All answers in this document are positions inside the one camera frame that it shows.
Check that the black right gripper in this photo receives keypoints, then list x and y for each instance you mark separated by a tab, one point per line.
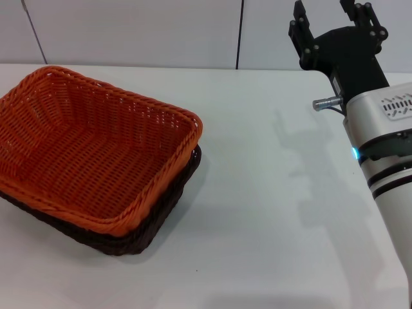
351	58

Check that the dark brown woven basket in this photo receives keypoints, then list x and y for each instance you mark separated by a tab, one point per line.
154	228

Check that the orange woven basket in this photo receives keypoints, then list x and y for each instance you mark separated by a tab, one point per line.
90	145

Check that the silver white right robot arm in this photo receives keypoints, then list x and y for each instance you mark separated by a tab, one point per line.
386	154

